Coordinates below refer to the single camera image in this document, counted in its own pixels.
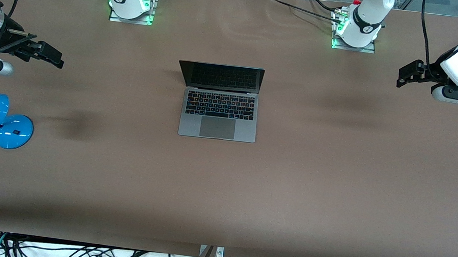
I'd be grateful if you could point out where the grey laptop with black keyboard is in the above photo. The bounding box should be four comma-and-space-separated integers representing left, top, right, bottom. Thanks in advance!
171, 59, 266, 144

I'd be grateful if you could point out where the table cover sheet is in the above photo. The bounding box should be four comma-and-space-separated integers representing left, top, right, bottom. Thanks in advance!
0, 0, 458, 257

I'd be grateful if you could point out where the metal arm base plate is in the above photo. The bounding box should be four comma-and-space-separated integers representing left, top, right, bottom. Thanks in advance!
108, 0, 158, 27
330, 10, 380, 54

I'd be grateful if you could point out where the small metal bracket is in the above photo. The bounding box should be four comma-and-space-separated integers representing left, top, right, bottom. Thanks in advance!
199, 244, 225, 257

